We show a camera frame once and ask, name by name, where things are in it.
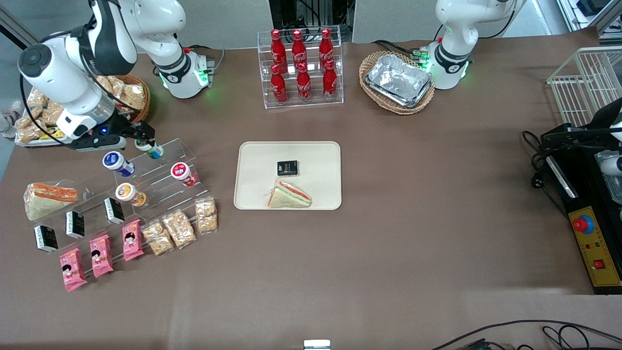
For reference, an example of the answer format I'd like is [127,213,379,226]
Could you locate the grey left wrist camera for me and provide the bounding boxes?
[600,156,622,176]

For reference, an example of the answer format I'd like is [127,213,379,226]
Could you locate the brown round wicker basket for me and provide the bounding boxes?
[97,74,151,126]

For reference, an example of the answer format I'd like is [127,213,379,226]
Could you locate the grey metal shelf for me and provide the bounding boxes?
[556,0,622,40]

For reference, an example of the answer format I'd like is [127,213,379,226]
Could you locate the orange gum bottle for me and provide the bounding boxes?
[115,183,147,208]

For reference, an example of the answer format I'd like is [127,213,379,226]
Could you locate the white plastic bin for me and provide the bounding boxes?
[14,85,81,149]

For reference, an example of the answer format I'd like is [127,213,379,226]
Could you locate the light oval wicker basket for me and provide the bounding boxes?
[359,51,435,115]

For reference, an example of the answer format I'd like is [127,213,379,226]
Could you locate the red gum bottle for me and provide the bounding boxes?
[170,162,199,188]

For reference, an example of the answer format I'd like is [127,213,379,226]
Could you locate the pink snack packet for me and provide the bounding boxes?
[59,248,88,292]
[122,219,145,262]
[89,234,114,279]

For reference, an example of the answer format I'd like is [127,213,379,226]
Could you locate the clear acrylic bottle rack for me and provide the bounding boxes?
[258,25,344,109]

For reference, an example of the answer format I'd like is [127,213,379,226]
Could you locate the black equipment rack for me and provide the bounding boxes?
[269,0,355,42]

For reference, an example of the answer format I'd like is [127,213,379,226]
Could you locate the black cable with plug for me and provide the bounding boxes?
[522,130,570,220]

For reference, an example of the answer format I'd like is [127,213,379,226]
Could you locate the blue gum bottle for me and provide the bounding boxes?
[103,151,136,177]

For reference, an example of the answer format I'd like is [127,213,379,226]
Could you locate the white pink shoe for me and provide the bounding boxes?
[0,100,23,140]

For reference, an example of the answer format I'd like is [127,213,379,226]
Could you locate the red cola bottle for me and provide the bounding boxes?
[292,29,308,71]
[270,29,287,73]
[270,64,288,105]
[296,62,312,103]
[323,59,338,101]
[319,28,335,69]

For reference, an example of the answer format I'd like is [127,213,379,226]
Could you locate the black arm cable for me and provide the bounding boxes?
[18,29,141,146]

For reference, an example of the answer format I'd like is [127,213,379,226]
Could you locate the wrapped triangle sandwich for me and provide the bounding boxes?
[24,182,78,222]
[266,179,312,209]

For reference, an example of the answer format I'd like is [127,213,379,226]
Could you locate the black yellow control box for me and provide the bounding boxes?
[544,146,622,295]

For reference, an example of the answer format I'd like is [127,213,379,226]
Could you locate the black metal bar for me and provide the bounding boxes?
[0,7,39,50]

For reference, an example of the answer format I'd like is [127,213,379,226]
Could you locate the aluminium foil tray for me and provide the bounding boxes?
[365,53,433,108]

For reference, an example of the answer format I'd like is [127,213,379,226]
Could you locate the clear acrylic tiered stand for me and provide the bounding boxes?
[114,139,218,244]
[24,160,146,279]

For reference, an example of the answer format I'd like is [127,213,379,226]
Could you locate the cream plastic tray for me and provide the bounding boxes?
[234,141,342,210]

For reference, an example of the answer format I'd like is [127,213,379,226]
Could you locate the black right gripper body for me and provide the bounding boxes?
[92,114,133,142]

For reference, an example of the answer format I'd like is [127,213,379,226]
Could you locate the white wire basket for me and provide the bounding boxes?
[547,46,622,128]

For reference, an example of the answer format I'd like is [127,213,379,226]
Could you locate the green gum bottle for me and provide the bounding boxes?
[135,139,165,160]

